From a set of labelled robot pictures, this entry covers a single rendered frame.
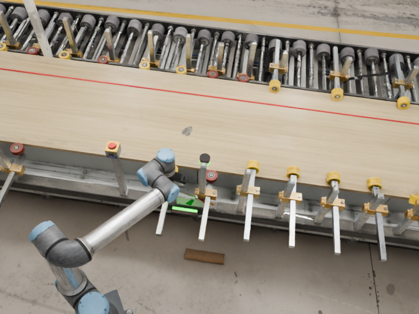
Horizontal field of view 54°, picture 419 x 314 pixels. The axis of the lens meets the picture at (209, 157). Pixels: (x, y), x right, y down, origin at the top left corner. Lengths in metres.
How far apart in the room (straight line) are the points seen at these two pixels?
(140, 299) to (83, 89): 1.57
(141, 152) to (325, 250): 1.68
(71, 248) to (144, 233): 1.61
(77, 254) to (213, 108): 1.51
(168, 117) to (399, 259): 2.13
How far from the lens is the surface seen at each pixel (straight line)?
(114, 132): 2.78
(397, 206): 3.01
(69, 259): 1.80
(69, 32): 3.32
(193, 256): 3.19
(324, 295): 3.33
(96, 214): 3.50
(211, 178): 2.52
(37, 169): 3.08
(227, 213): 2.65
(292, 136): 2.80
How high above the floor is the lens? 3.05
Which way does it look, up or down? 55 degrees down
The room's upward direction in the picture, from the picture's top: 4 degrees clockwise
